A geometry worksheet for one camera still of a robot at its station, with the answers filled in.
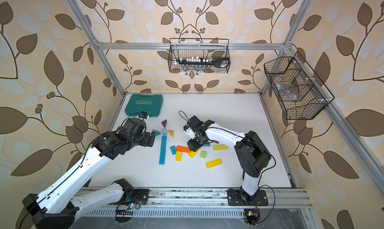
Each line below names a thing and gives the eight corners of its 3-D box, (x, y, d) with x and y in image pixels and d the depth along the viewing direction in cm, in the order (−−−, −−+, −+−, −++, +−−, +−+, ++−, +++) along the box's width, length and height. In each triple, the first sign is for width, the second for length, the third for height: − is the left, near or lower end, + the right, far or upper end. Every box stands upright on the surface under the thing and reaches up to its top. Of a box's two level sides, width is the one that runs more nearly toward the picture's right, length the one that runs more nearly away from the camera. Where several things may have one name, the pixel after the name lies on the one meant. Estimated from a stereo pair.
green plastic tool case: (123, 117, 107) (121, 113, 104) (131, 96, 120) (129, 93, 117) (159, 117, 107) (158, 113, 104) (164, 96, 120) (163, 93, 117)
